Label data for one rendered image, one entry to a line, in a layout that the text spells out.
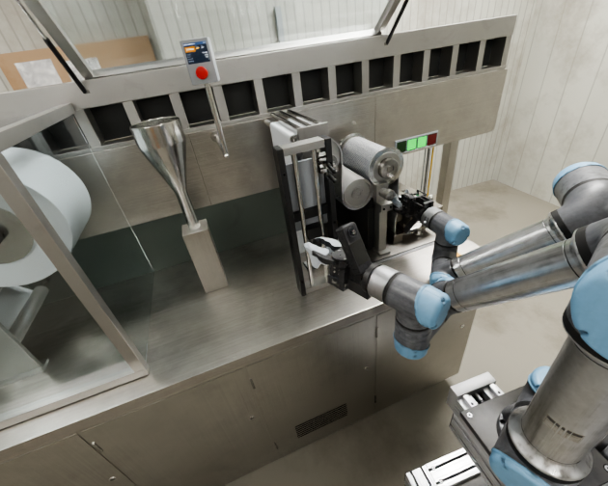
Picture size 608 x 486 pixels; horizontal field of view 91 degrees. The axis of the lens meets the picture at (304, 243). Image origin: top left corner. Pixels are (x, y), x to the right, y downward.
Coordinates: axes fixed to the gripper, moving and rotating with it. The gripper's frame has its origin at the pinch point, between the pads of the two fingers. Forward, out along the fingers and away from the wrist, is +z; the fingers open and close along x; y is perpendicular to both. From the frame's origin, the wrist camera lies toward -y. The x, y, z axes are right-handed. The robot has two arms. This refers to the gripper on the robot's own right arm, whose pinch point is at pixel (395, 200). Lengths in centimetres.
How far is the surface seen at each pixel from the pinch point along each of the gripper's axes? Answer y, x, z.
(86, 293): 15, 103, -25
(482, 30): 53, -64, 31
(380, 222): -3.9, 10.7, -6.5
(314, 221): 8.5, 39.8, -12.0
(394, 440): -109, 21, -39
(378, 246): -15.3, 11.2, -6.4
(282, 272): -19, 51, 2
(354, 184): 12.5, 19.0, -1.7
